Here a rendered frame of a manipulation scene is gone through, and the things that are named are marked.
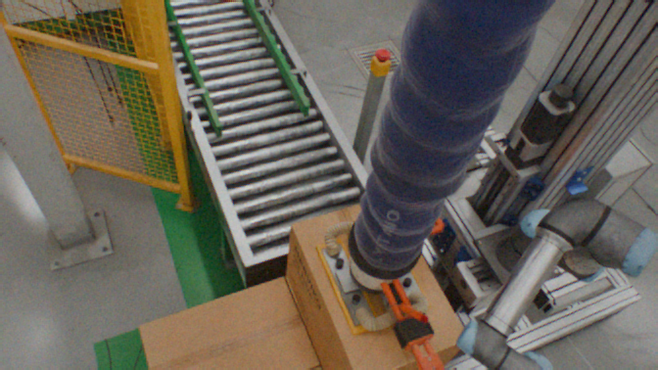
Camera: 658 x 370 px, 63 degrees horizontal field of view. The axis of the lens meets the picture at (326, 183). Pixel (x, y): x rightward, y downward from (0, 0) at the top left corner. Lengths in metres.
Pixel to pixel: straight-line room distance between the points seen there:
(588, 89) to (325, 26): 2.84
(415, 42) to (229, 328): 1.49
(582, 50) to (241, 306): 1.52
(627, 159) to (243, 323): 1.55
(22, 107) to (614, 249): 2.01
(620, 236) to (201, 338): 1.50
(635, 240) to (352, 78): 2.79
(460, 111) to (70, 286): 2.36
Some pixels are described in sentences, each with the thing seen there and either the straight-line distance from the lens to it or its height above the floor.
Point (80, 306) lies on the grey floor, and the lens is 2.97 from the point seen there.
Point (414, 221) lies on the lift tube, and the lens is 1.39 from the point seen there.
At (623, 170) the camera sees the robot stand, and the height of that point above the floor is 1.23.
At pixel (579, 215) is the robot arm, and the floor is 1.61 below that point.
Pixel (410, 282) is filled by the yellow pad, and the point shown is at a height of 1.00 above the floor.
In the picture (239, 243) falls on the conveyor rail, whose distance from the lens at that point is 2.32.
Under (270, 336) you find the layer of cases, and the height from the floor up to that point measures 0.54.
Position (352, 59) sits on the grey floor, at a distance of 4.06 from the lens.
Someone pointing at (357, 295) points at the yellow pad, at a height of 1.00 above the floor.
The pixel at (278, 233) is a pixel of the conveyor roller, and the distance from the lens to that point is 2.40.
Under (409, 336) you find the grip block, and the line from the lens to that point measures 1.67.
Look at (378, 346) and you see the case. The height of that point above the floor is 0.95.
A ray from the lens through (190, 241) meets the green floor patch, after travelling 3.03.
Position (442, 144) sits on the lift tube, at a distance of 1.12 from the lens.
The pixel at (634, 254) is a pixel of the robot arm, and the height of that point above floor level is 1.60.
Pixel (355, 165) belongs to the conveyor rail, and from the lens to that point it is 2.60.
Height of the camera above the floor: 2.60
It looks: 53 degrees down
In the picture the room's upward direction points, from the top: 11 degrees clockwise
